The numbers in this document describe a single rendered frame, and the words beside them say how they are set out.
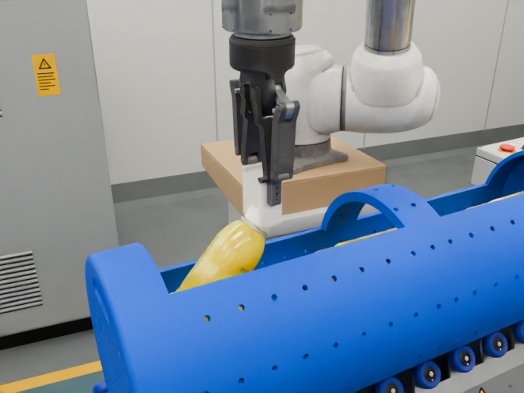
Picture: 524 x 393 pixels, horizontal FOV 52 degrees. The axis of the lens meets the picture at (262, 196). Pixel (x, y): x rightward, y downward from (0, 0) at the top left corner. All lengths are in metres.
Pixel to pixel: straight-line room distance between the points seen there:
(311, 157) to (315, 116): 0.10
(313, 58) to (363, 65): 0.12
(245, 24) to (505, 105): 4.43
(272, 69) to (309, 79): 0.65
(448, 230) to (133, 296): 0.44
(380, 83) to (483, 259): 0.53
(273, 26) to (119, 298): 0.33
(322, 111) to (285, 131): 0.65
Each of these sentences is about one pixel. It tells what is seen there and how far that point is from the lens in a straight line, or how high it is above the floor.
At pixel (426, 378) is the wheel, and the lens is 0.92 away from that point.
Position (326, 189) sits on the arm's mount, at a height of 1.05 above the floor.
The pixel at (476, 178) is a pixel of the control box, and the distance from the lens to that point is 1.50.
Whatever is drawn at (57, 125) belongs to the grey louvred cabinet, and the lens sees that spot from 2.13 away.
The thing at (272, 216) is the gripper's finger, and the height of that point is 1.26.
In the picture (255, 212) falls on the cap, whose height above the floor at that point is 1.26.
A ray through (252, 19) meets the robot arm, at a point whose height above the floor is 1.50.
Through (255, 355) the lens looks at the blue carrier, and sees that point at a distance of 0.64.
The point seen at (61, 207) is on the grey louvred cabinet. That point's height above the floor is 0.63.
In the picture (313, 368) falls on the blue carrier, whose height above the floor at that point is 1.11.
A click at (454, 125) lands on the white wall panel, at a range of 4.64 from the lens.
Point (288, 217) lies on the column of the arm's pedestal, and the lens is 1.24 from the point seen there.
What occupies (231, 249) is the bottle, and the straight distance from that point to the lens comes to 0.68.
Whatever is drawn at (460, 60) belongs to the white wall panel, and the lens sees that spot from 4.49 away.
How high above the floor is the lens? 1.58
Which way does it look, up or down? 26 degrees down
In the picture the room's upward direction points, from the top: straight up
